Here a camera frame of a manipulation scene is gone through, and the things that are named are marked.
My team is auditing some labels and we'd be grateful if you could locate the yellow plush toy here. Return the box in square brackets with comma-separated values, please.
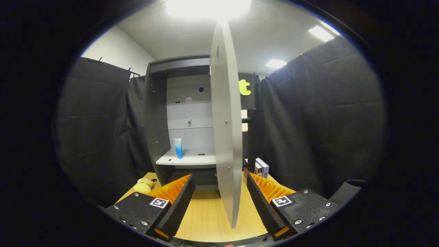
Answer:
[133, 178, 154, 193]

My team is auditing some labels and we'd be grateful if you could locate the black door handle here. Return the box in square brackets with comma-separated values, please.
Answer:
[241, 109, 257, 168]

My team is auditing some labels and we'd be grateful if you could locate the black ribbed strap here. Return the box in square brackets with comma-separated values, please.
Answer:
[329, 179, 367, 205]

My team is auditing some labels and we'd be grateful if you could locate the grey cabinet shelf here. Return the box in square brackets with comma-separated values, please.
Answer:
[156, 148, 217, 169]

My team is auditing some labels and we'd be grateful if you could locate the beige cabinet door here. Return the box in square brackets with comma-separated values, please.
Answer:
[209, 19, 244, 229]

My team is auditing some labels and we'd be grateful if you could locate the pale blue spine book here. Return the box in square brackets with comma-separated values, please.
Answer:
[257, 157, 270, 179]

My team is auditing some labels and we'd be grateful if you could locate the long double ceiling light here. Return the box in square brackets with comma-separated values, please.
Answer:
[308, 25, 340, 42]

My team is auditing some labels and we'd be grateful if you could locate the black backdrop cloth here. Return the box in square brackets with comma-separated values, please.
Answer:
[51, 36, 386, 208]

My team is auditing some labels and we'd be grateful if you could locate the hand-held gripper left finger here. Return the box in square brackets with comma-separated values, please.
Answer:
[103, 173, 197, 243]

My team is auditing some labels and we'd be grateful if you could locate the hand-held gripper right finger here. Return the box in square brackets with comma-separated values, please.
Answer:
[246, 172, 343, 241]

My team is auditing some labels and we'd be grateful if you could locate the dark grey cabinet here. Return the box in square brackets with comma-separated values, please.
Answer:
[143, 54, 220, 198]

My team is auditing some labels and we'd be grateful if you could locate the small ceiling light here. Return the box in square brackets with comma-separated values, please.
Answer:
[265, 59, 287, 69]

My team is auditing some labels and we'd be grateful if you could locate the large ceiling light panel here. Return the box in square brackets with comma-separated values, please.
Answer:
[165, 0, 252, 19]

